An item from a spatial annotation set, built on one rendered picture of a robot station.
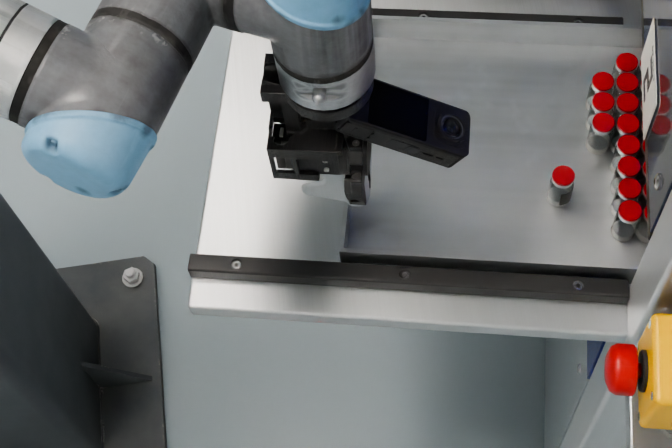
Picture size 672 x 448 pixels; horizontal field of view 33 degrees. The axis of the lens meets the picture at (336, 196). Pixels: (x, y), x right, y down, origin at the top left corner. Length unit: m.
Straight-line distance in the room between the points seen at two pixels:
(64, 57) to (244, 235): 0.39
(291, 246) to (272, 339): 0.92
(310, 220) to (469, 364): 0.91
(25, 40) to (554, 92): 0.58
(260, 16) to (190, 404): 1.26
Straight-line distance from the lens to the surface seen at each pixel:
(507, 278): 1.04
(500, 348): 1.97
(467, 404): 1.94
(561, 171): 1.06
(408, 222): 1.08
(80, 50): 0.75
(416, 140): 0.91
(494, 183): 1.10
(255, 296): 1.06
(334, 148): 0.92
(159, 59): 0.76
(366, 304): 1.05
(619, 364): 0.90
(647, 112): 1.00
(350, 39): 0.79
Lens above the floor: 1.86
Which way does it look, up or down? 63 degrees down
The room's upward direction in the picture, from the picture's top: 8 degrees counter-clockwise
